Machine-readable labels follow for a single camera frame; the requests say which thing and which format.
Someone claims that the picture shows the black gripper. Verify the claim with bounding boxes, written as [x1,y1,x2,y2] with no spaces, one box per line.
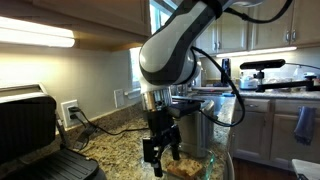
[142,108,183,178]

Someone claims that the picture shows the brown bread slice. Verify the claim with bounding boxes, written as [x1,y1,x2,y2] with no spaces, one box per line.
[166,158,204,180]

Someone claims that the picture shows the stainless steel toaster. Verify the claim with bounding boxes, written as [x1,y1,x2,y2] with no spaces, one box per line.
[178,98,219,159]

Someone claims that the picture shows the clear glass baking dish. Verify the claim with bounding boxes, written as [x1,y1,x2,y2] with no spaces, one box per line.
[153,141,217,180]

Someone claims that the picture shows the beige lower cabinets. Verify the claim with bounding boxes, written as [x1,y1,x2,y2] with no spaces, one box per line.
[229,96,320,171]

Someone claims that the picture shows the beige cabinets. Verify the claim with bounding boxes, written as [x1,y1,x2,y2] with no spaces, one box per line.
[229,96,320,171]
[193,0,320,56]

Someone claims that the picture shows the black soda maker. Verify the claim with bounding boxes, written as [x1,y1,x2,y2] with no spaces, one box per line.
[220,58,232,88]

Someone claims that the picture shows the silver kettle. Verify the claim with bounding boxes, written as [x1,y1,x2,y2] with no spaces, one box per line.
[238,71,259,91]

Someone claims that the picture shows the beige upper cabinets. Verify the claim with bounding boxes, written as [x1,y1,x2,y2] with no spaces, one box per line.
[193,0,320,56]

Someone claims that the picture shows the black panini grill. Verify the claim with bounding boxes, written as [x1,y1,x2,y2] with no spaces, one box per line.
[0,83,108,180]

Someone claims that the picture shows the under-cabinet light strip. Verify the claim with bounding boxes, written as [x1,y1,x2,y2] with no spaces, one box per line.
[215,45,298,58]
[0,16,76,49]

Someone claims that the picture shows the wooden upper cabinet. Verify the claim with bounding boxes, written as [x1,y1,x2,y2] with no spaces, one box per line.
[0,0,153,53]

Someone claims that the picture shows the blue hanging towel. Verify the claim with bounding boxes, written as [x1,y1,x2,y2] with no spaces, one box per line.
[293,105,317,147]

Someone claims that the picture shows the white cart top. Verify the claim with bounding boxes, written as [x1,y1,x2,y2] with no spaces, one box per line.
[291,158,320,180]

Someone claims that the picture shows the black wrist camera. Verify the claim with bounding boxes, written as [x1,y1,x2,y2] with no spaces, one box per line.
[167,97,205,119]

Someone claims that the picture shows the black toaster power cord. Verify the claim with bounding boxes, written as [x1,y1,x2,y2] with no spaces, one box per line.
[68,106,151,137]

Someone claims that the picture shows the white blank wall plate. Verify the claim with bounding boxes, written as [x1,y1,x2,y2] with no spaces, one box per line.
[113,88,126,109]

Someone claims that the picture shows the curved silver appliance handle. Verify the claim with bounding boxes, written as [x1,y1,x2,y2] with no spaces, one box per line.
[223,151,236,180]

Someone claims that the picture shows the black grill power cord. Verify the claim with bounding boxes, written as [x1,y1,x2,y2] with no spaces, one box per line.
[72,122,98,151]

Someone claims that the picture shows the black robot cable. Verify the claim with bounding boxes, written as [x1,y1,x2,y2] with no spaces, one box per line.
[190,0,294,128]

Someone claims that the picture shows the white wall outlet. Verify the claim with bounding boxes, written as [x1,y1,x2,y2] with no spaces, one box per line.
[60,99,82,129]

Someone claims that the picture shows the black stereo camera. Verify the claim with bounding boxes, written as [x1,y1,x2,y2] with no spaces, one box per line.
[239,58,287,71]

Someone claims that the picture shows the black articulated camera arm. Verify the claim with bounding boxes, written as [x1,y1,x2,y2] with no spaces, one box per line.
[254,69,320,94]

